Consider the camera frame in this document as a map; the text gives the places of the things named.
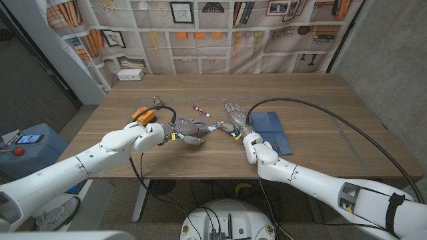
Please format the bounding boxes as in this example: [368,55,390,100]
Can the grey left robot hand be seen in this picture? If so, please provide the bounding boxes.
[160,117,211,146]

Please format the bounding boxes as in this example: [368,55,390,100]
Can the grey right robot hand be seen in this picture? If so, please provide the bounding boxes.
[217,103,254,138]

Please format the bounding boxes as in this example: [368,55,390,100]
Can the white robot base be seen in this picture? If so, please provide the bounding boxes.
[179,199,277,240]

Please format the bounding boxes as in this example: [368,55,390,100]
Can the maroon and white marker pen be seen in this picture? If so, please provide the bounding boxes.
[191,105,211,118]

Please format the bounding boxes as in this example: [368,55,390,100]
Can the blue notebook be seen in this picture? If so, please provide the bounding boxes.
[250,111,293,156]

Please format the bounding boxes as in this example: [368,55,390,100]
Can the orange emergency stop box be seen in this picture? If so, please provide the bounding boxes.
[131,106,157,126]

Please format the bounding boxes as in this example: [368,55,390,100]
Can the black round fan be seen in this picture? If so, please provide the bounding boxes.
[149,179,177,196]

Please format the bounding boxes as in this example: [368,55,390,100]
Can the yellow curved object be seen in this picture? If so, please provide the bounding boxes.
[234,182,254,197]

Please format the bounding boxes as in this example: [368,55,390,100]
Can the white power strip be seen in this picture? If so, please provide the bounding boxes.
[116,68,145,81]

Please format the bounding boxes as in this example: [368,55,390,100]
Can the printed bookshelf backdrop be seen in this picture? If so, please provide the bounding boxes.
[45,0,364,91]

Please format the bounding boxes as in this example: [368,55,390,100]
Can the white table leg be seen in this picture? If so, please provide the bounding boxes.
[131,179,151,223]

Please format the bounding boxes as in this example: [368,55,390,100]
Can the grey table leg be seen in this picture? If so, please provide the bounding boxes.
[305,195,324,223]

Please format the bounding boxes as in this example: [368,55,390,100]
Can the black backdrop pole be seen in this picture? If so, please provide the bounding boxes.
[326,0,366,73]

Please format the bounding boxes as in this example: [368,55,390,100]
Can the blue-grey cabinet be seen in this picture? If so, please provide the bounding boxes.
[0,123,69,183]

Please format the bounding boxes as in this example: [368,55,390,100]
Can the grey sneaker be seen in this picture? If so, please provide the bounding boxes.
[34,196,81,231]

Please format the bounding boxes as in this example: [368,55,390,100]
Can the black smartphone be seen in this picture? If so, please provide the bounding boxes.
[15,133,45,145]

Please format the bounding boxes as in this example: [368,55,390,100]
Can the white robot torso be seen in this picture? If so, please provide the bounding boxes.
[0,230,136,240]

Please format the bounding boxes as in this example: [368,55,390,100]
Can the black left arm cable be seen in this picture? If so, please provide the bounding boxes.
[128,105,203,240]

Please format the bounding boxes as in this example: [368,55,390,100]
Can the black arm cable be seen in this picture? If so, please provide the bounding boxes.
[128,105,203,240]
[245,97,426,205]

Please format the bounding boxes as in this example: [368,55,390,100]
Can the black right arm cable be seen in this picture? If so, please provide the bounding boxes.
[245,97,426,205]

